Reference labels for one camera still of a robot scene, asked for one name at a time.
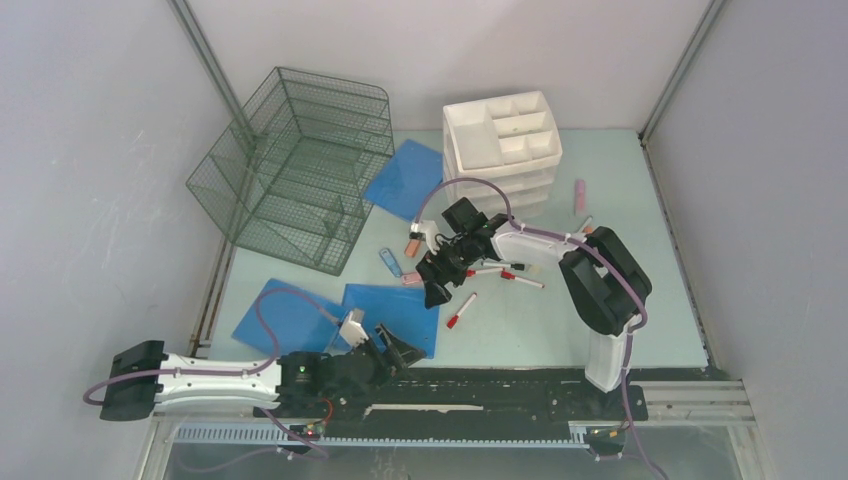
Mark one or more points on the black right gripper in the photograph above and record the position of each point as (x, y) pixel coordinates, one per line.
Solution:
(432, 267)

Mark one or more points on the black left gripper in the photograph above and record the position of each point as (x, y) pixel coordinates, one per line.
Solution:
(400, 353)

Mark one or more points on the blue folder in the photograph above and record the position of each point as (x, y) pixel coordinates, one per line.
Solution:
(300, 320)
(409, 176)
(399, 308)

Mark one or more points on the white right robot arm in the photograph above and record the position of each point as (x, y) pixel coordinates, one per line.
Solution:
(607, 286)

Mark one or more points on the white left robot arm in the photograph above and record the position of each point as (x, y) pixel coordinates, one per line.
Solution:
(145, 379)

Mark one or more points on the pink correction tape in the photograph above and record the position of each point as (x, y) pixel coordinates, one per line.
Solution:
(411, 278)

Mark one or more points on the red cap marker upper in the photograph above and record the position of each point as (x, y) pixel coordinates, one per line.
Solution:
(484, 271)

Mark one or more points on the red cap marker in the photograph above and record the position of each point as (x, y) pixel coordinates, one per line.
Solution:
(517, 278)
(484, 271)
(461, 310)

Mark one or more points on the red cap marker lower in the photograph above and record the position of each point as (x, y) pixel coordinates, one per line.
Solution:
(461, 310)

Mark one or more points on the blue transparent correction tape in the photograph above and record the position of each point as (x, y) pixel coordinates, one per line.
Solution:
(390, 262)

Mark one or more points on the red cap marker right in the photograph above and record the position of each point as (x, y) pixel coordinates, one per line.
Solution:
(517, 278)

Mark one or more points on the white plastic drawer organizer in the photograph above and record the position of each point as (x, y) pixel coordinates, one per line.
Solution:
(511, 141)

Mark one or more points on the pink highlighter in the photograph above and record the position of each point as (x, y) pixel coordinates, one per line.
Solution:
(580, 208)

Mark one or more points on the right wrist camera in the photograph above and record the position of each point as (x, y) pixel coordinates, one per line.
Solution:
(425, 232)

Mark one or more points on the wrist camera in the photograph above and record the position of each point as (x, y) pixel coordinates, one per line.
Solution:
(425, 232)
(352, 331)

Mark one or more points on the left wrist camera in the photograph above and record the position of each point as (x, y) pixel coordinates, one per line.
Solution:
(352, 331)

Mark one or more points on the green wire mesh rack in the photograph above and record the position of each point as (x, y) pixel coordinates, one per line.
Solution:
(291, 182)

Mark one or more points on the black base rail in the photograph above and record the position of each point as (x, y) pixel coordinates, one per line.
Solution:
(446, 407)

